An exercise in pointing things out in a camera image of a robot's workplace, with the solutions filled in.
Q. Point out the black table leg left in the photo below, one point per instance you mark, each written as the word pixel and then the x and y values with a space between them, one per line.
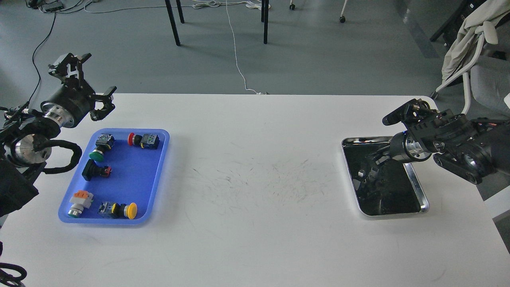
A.
pixel 171 17

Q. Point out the black power strip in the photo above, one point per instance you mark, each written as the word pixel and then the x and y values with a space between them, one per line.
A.
pixel 46 6

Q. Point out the yellow push button switch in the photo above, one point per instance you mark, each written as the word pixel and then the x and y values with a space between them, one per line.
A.
pixel 114 210

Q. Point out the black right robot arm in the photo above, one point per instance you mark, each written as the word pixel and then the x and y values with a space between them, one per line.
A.
pixel 470 149

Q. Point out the black table leg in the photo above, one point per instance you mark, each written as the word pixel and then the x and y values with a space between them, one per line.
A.
pixel 171 17
pixel 265 19

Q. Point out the black push button switch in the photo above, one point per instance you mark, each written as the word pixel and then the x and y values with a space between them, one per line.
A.
pixel 91 169

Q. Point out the blue plastic tray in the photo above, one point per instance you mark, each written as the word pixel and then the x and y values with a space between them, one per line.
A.
pixel 134 179

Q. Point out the black table leg right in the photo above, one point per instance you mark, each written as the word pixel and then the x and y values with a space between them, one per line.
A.
pixel 265 19

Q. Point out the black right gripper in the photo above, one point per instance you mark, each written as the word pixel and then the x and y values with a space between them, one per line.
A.
pixel 403 148

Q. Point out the silver metal tray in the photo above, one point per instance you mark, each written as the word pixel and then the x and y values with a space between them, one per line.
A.
pixel 397 190

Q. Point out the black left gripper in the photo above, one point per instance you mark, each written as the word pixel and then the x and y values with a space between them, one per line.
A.
pixel 71 102

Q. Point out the green push button switch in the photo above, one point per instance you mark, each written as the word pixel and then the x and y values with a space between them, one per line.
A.
pixel 103 144

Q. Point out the beige cloth on chair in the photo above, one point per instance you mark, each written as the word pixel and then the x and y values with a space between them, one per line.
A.
pixel 492 11

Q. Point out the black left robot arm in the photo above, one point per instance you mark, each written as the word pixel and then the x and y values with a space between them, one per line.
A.
pixel 29 144

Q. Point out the red push button switch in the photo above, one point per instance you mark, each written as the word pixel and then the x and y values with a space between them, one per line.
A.
pixel 146 141

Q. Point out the white orange push button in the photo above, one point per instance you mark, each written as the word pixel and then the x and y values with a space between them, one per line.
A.
pixel 80 200

